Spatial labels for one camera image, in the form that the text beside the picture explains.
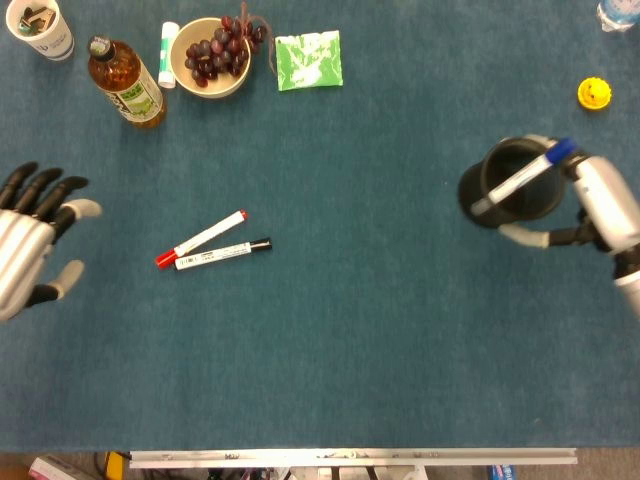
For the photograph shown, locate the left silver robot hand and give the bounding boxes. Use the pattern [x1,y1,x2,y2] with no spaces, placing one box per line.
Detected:
[0,161,104,322]

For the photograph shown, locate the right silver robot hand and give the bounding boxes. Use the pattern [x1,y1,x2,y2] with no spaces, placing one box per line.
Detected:
[498,133,640,256]

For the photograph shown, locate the black mesh pen holder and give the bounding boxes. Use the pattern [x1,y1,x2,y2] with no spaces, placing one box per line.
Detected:
[457,137,568,230]

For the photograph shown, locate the blue capped whiteboard marker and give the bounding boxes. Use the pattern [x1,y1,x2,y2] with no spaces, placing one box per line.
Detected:
[469,138,578,216]

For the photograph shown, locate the red capped whiteboard marker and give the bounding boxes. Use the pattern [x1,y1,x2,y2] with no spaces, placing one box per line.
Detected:
[154,209,249,270]

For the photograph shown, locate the black capped whiteboard marker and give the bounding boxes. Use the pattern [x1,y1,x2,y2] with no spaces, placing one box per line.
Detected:
[173,237,274,272]

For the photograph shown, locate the yellow duck toy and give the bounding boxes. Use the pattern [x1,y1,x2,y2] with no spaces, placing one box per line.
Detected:
[577,76,613,111]

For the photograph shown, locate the amber tea bottle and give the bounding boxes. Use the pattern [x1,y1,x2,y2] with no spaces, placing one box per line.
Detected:
[87,34,168,129]

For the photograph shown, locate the white paper cup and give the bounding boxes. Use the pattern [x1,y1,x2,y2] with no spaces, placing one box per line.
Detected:
[5,0,76,62]

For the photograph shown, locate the pink box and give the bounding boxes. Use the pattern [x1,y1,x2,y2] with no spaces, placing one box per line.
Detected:
[28,454,96,480]

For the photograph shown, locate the black clips in cup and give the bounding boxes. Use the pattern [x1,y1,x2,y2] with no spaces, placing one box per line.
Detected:
[18,7,56,36]

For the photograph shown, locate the yellow black device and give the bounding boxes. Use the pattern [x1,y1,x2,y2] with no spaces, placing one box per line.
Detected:
[106,451,130,480]

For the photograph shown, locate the white green glue stick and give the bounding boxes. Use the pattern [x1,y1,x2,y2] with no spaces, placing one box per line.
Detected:
[157,21,180,90]

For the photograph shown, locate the beige bowl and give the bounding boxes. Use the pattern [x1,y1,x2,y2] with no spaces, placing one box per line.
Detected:
[169,17,253,99]

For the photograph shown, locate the purple grape bunch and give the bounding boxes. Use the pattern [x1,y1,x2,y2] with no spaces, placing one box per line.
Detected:
[184,1,277,89]

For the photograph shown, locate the blue felt table cloth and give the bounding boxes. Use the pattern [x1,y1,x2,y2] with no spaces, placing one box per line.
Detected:
[0,0,640,454]

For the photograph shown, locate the green white packet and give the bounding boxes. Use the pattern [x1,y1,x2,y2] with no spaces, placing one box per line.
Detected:
[274,30,345,93]

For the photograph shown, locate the aluminium table edge rail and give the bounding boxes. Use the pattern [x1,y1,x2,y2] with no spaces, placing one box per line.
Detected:
[128,448,579,470]

